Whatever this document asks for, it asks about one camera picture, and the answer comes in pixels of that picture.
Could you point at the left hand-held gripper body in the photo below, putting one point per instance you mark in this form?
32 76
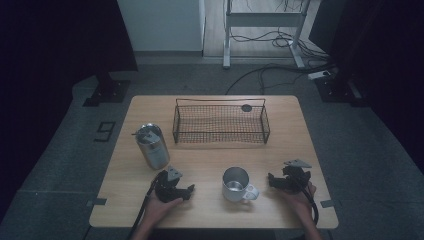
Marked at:
165 186

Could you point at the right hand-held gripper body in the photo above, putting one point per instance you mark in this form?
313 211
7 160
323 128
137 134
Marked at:
296 178

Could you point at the person's left hand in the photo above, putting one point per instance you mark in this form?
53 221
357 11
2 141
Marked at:
160 208

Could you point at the person's right hand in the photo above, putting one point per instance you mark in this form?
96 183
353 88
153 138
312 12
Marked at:
300 201

